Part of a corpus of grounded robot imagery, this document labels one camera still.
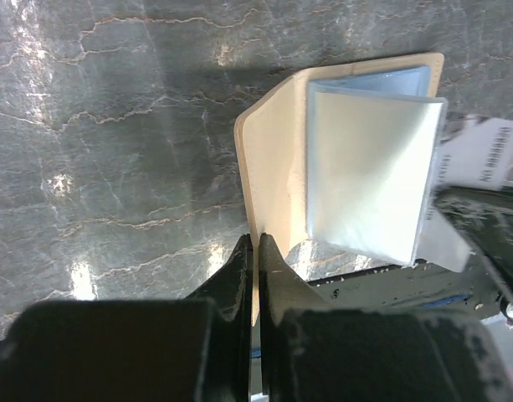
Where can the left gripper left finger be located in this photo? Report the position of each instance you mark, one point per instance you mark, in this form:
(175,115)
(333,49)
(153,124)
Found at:
(191,349)

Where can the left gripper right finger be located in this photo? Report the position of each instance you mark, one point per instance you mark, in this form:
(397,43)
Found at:
(312,351)

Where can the white credit card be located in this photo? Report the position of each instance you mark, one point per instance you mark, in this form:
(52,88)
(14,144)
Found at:
(476,152)

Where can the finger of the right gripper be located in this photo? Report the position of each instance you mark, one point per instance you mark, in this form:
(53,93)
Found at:
(484,218)

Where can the beige leather card holder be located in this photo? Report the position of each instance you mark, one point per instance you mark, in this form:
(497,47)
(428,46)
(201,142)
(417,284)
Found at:
(344,155)

